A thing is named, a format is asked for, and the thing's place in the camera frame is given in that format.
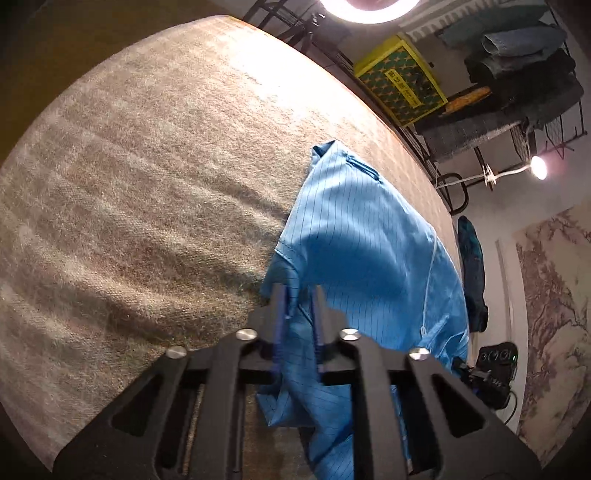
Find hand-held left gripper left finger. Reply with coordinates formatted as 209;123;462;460
53;282;291;480

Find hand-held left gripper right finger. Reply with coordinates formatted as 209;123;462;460
311;285;541;480

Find blue pinstriped work coat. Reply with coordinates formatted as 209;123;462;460
256;141;471;480

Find black metal clothes rack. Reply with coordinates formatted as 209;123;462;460
240;0;583;215

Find folded dark clothes pile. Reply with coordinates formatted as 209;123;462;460
464;48;585;130

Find dark teal cloth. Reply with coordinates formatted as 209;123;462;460
457;215;489;333

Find beige plaid blanket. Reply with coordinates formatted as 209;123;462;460
0;16;462;472

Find small white clip lamp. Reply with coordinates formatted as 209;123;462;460
434;154;551;190

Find grey knit cloth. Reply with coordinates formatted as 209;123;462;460
422;111;532;162

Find yellow green patterned box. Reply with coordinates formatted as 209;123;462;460
353;33;450;127

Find orange cloth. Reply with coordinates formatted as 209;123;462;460
445;87;491;112

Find folded blue jeans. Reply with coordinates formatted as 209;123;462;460
480;25;568;58

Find wall painting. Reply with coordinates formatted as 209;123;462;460
513;203;591;467

